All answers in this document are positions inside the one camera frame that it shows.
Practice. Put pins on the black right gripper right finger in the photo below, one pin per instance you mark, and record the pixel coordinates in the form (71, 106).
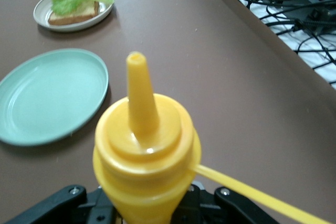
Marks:
(236, 205)

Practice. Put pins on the beige plate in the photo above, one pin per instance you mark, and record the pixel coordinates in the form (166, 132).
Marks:
(42, 11)

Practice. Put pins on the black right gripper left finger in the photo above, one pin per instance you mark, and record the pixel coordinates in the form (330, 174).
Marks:
(52, 203)

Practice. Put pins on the toasted bread slice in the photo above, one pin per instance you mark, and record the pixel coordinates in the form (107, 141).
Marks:
(76, 16)

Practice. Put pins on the yellow mustard squeeze bottle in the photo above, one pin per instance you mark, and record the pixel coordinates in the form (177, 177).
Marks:
(144, 155)

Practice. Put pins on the pale green plate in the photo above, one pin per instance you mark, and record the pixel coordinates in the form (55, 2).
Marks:
(50, 95)

